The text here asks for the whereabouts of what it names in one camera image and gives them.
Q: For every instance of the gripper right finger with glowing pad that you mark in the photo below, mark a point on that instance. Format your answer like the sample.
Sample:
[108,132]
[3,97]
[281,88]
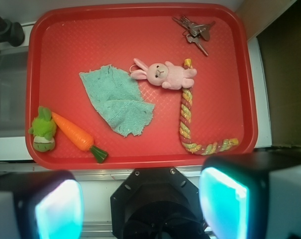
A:
[252,196]

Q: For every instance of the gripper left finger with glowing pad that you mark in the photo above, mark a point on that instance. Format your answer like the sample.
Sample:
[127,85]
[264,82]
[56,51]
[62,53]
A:
[41,205]

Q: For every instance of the silver key bunch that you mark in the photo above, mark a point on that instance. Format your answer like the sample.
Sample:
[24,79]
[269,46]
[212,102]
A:
[195,32]

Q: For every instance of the green plush toy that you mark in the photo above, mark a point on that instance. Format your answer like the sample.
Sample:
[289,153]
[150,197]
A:
[43,129]

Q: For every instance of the orange plastic carrot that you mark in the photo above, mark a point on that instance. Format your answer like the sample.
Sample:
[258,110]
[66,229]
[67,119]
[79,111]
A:
[80,138]

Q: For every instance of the teal terry cloth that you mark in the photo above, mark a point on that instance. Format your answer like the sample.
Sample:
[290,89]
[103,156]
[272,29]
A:
[117,99]

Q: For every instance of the red plastic tray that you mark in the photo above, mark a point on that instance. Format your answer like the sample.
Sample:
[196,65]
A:
[66,42]

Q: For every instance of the grey toy sink basin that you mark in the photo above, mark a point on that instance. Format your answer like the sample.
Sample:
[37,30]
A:
[13,66]

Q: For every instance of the pink plush bunny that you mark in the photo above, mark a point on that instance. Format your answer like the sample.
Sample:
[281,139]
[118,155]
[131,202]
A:
[167,75]

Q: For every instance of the brown cardboard panel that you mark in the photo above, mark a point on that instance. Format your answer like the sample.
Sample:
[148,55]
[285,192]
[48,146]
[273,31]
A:
[273,29]

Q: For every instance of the grey toy faucet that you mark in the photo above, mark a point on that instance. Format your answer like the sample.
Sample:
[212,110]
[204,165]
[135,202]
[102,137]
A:
[11,32]

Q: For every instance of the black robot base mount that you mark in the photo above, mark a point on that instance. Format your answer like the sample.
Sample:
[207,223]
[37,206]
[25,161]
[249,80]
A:
[157,203]

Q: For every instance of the multicolour twisted rope toy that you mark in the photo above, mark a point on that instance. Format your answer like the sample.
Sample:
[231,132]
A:
[185,131]

